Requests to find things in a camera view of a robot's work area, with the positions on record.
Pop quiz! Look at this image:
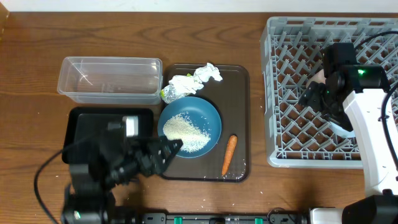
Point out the pink white cup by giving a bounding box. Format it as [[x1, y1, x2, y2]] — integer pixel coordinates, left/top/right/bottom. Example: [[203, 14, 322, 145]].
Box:
[[306, 70, 326, 88]]

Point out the pile of white rice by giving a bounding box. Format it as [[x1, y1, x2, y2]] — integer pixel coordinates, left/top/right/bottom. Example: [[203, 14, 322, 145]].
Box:
[[162, 113, 211, 153]]

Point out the light blue bowl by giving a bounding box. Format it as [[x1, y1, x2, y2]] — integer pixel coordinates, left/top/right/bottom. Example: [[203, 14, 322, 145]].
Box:
[[329, 121, 355, 138]]

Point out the dark blue plate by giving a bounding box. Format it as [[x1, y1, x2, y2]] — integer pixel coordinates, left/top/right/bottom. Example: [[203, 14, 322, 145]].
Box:
[[157, 96, 222, 159]]

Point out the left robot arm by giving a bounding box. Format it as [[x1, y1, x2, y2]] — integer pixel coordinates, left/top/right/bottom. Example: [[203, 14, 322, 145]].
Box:
[[61, 129, 183, 223]]

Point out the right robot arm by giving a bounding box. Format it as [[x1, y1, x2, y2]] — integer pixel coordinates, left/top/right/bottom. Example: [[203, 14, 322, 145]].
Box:
[[299, 65, 397, 223]]

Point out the grey dishwasher rack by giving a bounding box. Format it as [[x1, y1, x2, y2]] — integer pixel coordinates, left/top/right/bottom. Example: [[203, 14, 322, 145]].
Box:
[[261, 17, 397, 169]]

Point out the black plastic tray bin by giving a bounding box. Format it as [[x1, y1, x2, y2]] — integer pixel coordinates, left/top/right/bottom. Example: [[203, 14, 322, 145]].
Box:
[[62, 107, 154, 164]]

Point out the crumpled foil wrapper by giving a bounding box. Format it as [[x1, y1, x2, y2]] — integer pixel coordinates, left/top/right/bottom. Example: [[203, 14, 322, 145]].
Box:
[[160, 75, 204, 104]]

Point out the orange carrot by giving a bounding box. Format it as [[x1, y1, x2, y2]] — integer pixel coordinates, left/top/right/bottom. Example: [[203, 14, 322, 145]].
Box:
[[221, 134, 238, 175]]

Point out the brown serving tray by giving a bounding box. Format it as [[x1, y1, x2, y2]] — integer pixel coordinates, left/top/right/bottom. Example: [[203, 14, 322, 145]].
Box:
[[162, 65, 250, 182]]

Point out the crumpled white paper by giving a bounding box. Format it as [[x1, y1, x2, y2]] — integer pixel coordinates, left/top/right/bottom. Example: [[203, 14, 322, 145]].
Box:
[[193, 63, 223, 83]]

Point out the clear plastic bin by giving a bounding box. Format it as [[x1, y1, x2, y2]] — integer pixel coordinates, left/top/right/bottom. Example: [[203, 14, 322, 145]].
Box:
[[57, 57, 163, 105]]

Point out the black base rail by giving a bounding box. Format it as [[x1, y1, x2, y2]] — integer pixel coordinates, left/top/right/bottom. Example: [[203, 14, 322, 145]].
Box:
[[137, 210, 310, 224]]

